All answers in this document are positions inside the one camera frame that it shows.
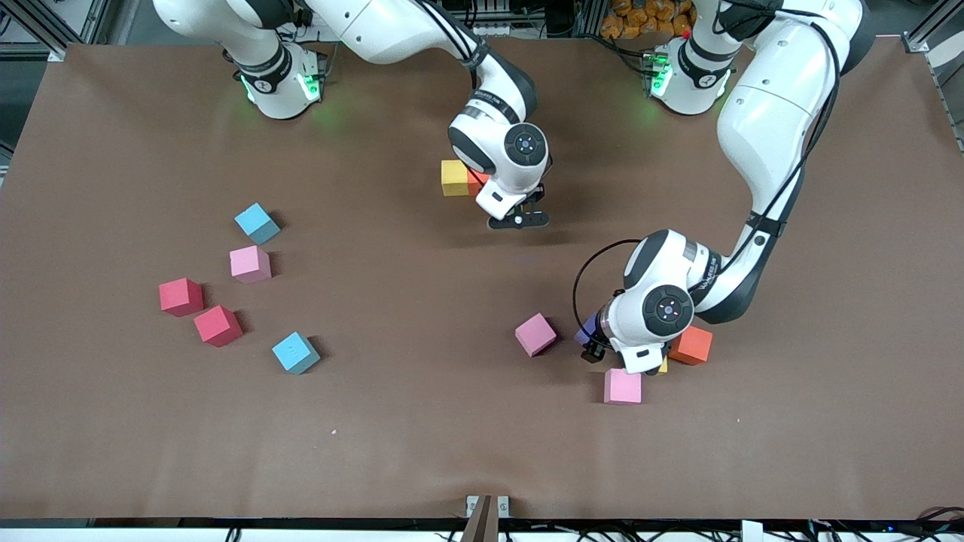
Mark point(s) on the purple foam cube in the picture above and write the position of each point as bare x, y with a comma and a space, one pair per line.
584, 333

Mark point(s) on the orange foam cube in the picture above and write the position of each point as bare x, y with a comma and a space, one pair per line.
476, 182
694, 348

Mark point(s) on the pink foam cube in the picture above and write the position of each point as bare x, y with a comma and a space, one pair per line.
250, 263
623, 388
535, 334

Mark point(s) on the light blue foam cube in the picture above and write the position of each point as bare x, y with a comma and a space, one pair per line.
256, 222
295, 352

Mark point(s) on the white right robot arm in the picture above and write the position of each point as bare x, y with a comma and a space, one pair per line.
520, 147

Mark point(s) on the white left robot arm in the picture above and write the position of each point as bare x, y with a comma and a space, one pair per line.
666, 309

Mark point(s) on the brown table cover sheet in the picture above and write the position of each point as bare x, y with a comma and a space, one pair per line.
482, 452

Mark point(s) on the white equipment box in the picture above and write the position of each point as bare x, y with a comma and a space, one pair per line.
497, 30

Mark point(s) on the white tag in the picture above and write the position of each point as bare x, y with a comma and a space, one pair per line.
751, 531

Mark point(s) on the bag of orange items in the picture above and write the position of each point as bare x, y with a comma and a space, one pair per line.
640, 19

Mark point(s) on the red foam cube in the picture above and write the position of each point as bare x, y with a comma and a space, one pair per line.
181, 296
218, 325

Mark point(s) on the metal mount bracket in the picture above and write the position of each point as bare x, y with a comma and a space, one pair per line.
488, 519

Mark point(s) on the aluminium frame post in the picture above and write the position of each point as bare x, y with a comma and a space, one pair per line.
586, 15

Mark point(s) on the aluminium frame corner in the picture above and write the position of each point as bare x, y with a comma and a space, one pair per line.
38, 22
930, 34

